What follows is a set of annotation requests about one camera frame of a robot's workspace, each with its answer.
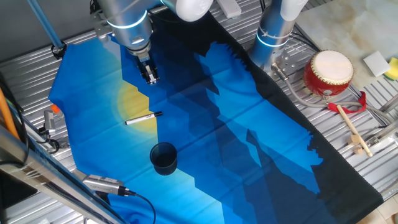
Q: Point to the red toy drum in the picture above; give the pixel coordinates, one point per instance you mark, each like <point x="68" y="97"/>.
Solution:
<point x="328" y="74"/>

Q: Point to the metal frame beam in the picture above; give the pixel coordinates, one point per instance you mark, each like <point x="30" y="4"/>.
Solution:
<point x="46" y="180"/>

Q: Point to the small wooden block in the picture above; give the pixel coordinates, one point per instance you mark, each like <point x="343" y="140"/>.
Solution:
<point x="358" y="150"/>
<point x="354" y="139"/>

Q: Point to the white whiteboard marker pen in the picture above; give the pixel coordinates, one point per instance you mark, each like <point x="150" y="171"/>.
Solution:
<point x="143" y="118"/>

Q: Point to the blue mountain print cloth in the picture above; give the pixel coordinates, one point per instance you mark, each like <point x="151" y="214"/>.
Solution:
<point x="217" y="124"/>

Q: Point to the yellow sponge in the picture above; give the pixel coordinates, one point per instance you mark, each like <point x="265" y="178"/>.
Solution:
<point x="393" y="70"/>

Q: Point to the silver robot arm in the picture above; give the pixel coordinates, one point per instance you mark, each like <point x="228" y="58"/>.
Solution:
<point x="130" y="21"/>

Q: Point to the wooden drumstick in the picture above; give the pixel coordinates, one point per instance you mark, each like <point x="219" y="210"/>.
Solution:
<point x="353" y="129"/>

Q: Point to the blue pole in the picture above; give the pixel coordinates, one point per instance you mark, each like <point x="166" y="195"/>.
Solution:
<point x="45" y="23"/>

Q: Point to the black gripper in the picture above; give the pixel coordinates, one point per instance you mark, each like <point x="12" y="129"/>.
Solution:
<point x="143" y="58"/>

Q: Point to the orange stick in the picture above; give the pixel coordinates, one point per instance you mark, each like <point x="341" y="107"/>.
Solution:
<point x="6" y="115"/>

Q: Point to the aluminium profile rail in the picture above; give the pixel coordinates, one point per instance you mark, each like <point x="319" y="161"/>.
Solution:
<point x="384" y="132"/>

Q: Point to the white foam block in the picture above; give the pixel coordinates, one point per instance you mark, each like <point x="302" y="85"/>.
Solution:
<point x="377" y="63"/>

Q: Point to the beige marble slab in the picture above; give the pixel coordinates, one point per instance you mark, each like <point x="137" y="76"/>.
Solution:
<point x="351" y="28"/>

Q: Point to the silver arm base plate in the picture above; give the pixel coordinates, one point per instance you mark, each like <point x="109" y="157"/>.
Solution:
<point x="287" y="63"/>

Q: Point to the white power strip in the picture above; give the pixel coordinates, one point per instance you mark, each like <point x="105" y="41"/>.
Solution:
<point x="229" y="7"/>

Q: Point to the small grey camera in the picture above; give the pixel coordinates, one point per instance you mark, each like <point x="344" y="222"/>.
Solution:
<point x="49" y="121"/>

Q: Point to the black pole clamp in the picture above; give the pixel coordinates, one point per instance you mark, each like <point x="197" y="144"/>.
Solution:
<point x="58" y="50"/>

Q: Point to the black mesh pen holder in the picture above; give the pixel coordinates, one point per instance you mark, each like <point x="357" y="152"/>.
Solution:
<point x="163" y="158"/>

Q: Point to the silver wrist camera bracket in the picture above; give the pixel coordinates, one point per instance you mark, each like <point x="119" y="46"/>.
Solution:
<point x="100" y="29"/>

